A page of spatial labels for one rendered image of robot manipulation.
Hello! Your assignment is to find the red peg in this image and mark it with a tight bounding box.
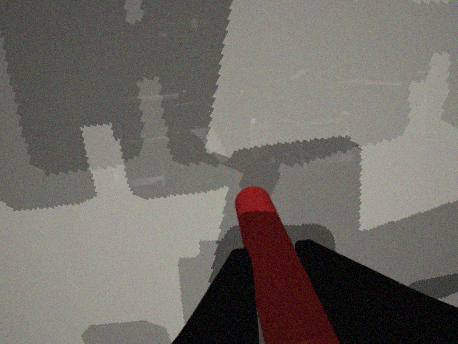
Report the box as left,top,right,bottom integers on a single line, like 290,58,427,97
234,185,340,344

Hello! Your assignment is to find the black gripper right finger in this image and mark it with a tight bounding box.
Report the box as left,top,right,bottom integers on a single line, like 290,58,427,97
294,239,458,344

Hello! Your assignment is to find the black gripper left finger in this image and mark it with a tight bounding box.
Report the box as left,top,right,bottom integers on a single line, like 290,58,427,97
172,248,258,344

